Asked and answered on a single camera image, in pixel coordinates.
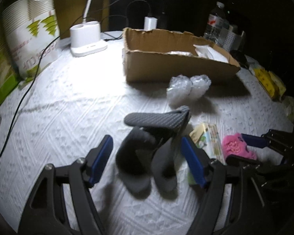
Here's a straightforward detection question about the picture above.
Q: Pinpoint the grey sock pair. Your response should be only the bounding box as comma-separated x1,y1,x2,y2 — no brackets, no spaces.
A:
115,105,191,194

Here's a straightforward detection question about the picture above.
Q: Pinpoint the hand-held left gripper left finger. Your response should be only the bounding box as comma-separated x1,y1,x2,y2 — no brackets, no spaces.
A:
16,134,113,235

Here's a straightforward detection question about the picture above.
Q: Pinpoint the white charger plug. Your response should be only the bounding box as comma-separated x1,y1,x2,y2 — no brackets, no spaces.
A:
144,17,158,30

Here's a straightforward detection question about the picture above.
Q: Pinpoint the black round object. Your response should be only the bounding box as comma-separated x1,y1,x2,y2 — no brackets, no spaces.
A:
229,50,248,66

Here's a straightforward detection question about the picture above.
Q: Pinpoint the bright yellow packet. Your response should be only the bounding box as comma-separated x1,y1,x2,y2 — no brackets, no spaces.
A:
253,67,276,98

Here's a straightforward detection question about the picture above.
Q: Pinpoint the white perforated holder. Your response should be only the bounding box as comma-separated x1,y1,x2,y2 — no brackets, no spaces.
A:
222,24,245,52

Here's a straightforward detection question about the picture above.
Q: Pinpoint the yellow curtain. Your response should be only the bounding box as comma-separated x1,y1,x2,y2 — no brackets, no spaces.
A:
53,0,111,40

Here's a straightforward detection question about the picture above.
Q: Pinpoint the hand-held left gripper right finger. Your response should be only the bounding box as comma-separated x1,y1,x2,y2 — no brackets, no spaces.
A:
181,135,251,235

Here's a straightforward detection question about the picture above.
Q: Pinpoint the pink knitted item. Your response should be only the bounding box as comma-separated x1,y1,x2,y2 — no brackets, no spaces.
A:
222,133,258,162

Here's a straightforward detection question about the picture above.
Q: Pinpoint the pack of white paper cups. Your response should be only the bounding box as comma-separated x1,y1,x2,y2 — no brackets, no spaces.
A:
1,0,60,79

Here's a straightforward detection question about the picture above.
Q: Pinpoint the clear bubble wrap bundle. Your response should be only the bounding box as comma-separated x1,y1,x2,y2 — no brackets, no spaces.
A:
167,75,193,104
189,75,211,98

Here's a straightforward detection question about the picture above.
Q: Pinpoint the white desk lamp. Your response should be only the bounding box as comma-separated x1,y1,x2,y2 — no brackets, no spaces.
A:
69,0,108,57

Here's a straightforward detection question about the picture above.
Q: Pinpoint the green paper bag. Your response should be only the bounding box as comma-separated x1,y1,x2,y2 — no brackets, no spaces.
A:
0,20,22,109

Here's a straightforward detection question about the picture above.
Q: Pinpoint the green white tissue packet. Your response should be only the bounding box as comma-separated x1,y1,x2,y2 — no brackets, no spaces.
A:
187,122,227,186

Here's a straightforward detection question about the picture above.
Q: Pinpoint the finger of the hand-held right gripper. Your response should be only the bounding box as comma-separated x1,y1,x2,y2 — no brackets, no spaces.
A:
241,129,294,156
226,154,264,169

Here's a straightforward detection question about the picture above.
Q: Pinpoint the cardboard box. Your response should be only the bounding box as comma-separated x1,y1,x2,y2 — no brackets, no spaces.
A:
122,27,241,84

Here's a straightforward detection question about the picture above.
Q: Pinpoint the clear plastic water bottle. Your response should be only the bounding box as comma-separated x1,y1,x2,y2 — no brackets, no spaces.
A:
203,2,230,47

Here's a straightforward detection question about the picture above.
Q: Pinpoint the white plastic-wrapped bundle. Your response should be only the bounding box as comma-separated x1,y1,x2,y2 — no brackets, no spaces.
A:
193,43,229,63

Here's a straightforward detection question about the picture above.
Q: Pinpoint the long black lamp cable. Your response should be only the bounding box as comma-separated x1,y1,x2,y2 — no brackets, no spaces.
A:
0,35,62,165

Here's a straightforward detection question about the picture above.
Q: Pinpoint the pale yellow packet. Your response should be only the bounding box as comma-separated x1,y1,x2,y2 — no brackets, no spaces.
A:
268,71,287,101

